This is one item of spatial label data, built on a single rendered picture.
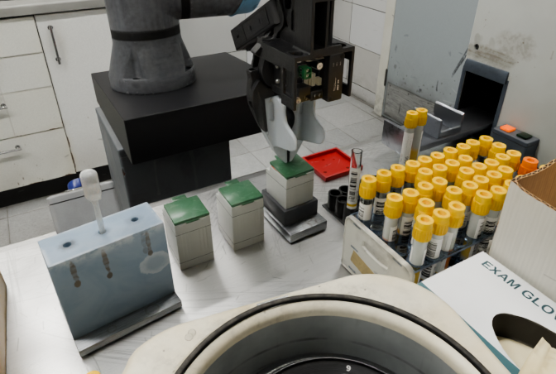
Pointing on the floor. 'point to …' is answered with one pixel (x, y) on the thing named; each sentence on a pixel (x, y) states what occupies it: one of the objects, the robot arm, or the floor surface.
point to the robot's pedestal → (162, 170)
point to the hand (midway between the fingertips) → (284, 149)
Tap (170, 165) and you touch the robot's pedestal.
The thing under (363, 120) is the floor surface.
